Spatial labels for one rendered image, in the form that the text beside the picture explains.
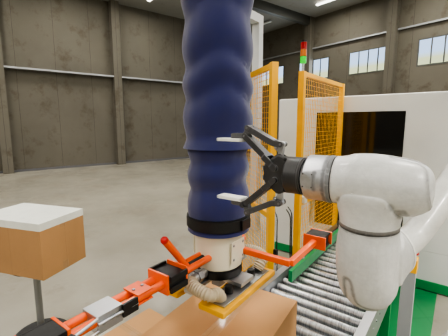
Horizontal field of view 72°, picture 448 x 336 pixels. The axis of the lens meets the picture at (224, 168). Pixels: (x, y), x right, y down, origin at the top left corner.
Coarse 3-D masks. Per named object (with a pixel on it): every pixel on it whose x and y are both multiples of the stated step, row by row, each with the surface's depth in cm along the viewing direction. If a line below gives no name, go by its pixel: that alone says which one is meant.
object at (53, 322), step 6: (54, 318) 68; (42, 324) 66; (48, 324) 66; (54, 324) 66; (60, 324) 66; (30, 330) 64; (36, 330) 64; (42, 330) 64; (48, 330) 64; (54, 330) 64; (60, 330) 64; (66, 330) 64
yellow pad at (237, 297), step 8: (248, 272) 112; (256, 272) 116; (264, 272) 116; (272, 272) 117; (256, 280) 110; (264, 280) 112; (224, 288) 105; (232, 288) 101; (240, 288) 105; (248, 288) 105; (256, 288) 107; (232, 296) 100; (240, 296) 101; (248, 296) 103; (200, 304) 97; (208, 304) 96; (216, 304) 96; (224, 304) 95; (232, 304) 96; (240, 304) 99; (208, 312) 95; (216, 312) 93; (224, 312) 92
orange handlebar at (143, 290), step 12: (312, 240) 116; (252, 252) 107; (264, 252) 106; (300, 252) 106; (192, 264) 97; (204, 264) 101; (288, 264) 99; (132, 288) 82; (144, 288) 82; (156, 288) 84; (120, 300) 79; (144, 300) 81; (84, 312) 73; (72, 324) 69; (84, 324) 68; (96, 324) 70
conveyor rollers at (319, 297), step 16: (320, 256) 265; (304, 272) 236; (320, 272) 237; (336, 272) 238; (288, 288) 214; (304, 288) 216; (320, 288) 218; (336, 288) 213; (304, 304) 197; (320, 304) 200; (336, 304) 195; (352, 304) 197; (304, 320) 180; (320, 320) 182; (336, 320) 179; (352, 320) 180
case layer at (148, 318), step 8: (144, 312) 187; (152, 312) 187; (136, 320) 180; (144, 320) 180; (152, 320) 180; (160, 320) 180; (120, 328) 173; (128, 328) 173; (136, 328) 173; (144, 328) 173
